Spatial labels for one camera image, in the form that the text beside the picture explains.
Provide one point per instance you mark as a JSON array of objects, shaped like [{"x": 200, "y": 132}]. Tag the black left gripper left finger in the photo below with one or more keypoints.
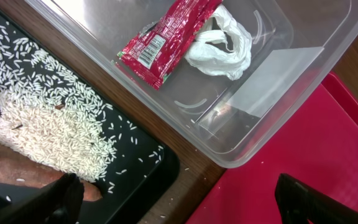
[{"x": 59, "y": 202}]

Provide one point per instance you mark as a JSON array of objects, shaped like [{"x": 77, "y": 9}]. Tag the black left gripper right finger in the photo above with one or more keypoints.
[{"x": 299, "y": 203}]

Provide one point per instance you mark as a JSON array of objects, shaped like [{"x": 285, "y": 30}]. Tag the orange carrot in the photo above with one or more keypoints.
[{"x": 16, "y": 169}]

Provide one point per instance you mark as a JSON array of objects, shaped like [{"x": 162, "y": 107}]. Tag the white rice pile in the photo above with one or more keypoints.
[{"x": 65, "y": 139}]

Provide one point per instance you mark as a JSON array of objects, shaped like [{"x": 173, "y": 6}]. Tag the white wrapper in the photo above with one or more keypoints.
[{"x": 222, "y": 47}]

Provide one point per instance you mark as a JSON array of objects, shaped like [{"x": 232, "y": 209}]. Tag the red snack wrapper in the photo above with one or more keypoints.
[{"x": 154, "y": 55}]

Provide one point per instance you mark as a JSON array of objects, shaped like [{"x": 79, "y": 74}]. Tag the black waste tray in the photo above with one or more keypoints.
[{"x": 139, "y": 169}]

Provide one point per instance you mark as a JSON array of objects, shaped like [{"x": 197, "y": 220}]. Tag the red plastic tray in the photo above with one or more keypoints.
[{"x": 318, "y": 145}]

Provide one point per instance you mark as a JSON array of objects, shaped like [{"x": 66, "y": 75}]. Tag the clear plastic bin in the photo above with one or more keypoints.
[{"x": 294, "y": 44}]

